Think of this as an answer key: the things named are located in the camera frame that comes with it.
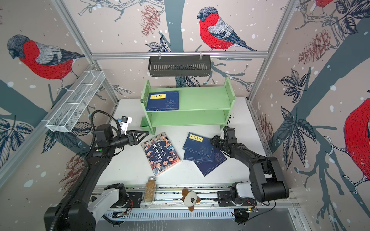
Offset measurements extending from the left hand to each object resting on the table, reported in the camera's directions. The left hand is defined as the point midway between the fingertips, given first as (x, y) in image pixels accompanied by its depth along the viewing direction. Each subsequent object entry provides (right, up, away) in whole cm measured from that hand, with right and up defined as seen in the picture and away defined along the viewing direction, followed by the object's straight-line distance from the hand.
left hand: (144, 133), depth 74 cm
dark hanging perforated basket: (+17, +46, +32) cm, 58 cm away
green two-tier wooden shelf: (+29, +15, +6) cm, 33 cm away
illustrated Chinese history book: (+6, -14, +14) cm, 21 cm away
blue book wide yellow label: (+30, -11, +21) cm, 38 cm away
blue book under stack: (+25, -16, +15) cm, 33 cm away
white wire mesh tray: (-39, +11, -1) cm, 40 cm away
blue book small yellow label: (+8, +18, +9) cm, 21 cm away
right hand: (+39, -8, +18) cm, 44 cm away
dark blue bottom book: (+35, -22, +10) cm, 42 cm away
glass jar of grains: (+3, -31, -1) cm, 31 cm away
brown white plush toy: (+24, -33, -2) cm, 41 cm away
